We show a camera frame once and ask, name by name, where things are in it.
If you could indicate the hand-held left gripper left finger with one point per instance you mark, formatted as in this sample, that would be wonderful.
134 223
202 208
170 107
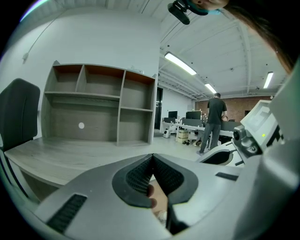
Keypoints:
98 187

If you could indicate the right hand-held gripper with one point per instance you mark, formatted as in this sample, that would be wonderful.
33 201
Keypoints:
257 114

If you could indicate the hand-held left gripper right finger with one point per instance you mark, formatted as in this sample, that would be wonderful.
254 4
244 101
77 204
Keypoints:
211 187

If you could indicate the wooden desk drawer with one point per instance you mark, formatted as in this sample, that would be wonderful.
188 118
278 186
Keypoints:
160 194

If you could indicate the long white office desk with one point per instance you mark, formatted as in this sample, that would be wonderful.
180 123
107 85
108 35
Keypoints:
225 133

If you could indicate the black dumbbell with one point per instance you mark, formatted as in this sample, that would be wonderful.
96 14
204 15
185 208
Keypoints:
186 142

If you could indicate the grey wooden desk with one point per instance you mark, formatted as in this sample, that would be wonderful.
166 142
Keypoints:
70 154

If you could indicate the pale cardboard box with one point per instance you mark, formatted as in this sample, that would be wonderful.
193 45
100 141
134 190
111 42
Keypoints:
183 133
182 140

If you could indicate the black desk partition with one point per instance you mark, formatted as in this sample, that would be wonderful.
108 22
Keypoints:
192 122

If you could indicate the wide black monitor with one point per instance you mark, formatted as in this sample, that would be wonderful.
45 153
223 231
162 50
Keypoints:
193 114

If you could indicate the small white robot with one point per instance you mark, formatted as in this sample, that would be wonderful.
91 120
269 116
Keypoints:
166 133

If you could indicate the white round cap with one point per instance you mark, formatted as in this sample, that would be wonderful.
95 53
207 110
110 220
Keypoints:
81 125

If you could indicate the small black monitor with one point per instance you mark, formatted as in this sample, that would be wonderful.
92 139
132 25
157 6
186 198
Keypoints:
172 114

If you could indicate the long ceiling light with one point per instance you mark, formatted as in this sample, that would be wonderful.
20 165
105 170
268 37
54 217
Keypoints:
268 79
180 63
210 88

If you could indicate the grey wooden shelf hutch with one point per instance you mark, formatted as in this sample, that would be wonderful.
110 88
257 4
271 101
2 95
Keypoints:
98 119

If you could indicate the dark door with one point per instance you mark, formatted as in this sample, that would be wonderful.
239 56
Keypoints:
158 107

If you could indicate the black chair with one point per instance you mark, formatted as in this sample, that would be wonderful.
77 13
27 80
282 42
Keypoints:
18 112

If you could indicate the white tissue box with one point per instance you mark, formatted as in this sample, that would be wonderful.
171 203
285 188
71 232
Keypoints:
137 70

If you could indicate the teal face mask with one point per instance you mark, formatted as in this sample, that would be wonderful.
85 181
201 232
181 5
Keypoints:
197 11

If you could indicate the person's face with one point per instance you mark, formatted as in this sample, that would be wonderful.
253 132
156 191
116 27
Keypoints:
213 3

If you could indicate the right gripper fisheye camera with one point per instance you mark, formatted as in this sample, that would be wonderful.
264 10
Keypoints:
246 140

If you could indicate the black head-worn camera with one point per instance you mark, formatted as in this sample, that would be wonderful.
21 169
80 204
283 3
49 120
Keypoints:
179 12

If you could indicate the grey wall junction box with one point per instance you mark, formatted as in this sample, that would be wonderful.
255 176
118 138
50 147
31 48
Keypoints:
25 57

